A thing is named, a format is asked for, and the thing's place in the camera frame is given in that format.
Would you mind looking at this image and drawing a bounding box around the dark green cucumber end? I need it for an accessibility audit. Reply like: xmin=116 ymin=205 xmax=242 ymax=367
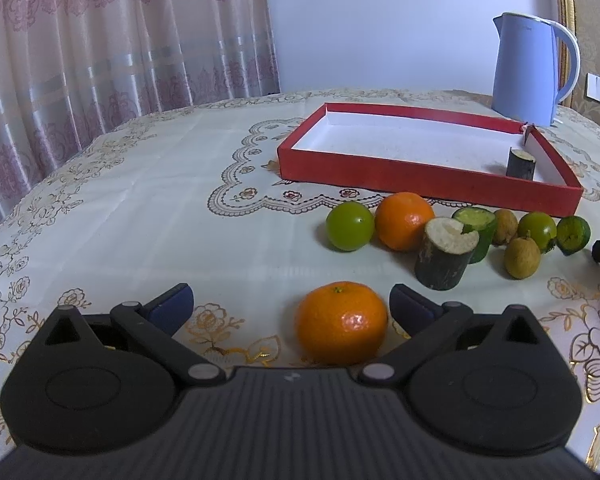
xmin=556 ymin=216 xmax=591 ymax=256

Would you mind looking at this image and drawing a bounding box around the green round plum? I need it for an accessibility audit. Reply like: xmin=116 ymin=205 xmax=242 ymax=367
xmin=325 ymin=202 xmax=375 ymax=252
xmin=517 ymin=211 xmax=557 ymax=254

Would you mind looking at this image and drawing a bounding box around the brown longan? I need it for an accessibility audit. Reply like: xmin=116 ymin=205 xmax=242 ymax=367
xmin=504 ymin=231 xmax=541 ymax=280
xmin=492 ymin=209 xmax=518 ymax=246

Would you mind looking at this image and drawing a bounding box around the orange mandarin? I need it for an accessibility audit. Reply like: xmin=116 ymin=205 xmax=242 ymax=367
xmin=294 ymin=282 xmax=389 ymax=366
xmin=375 ymin=192 xmax=436 ymax=252

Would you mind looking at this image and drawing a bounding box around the green cucumber cylinder piece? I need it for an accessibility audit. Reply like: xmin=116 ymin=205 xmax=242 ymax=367
xmin=452 ymin=207 xmax=498 ymax=264

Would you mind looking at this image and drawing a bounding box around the cream embroidered tablecloth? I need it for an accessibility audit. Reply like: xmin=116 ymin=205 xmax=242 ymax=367
xmin=0 ymin=90 xmax=600 ymax=472

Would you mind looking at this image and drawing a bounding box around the red shallow box tray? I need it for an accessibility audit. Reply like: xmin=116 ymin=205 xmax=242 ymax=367
xmin=277 ymin=102 xmax=583 ymax=217

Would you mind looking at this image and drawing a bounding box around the blue electric kettle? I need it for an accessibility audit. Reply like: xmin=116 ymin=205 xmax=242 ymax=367
xmin=492 ymin=12 xmax=581 ymax=127

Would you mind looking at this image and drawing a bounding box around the pink floral curtain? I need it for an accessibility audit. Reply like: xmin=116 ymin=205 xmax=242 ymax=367
xmin=0 ymin=0 xmax=279 ymax=222

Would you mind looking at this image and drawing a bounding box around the gold mirror frame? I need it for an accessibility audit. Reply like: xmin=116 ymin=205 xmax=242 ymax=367
xmin=557 ymin=0 xmax=577 ymax=84

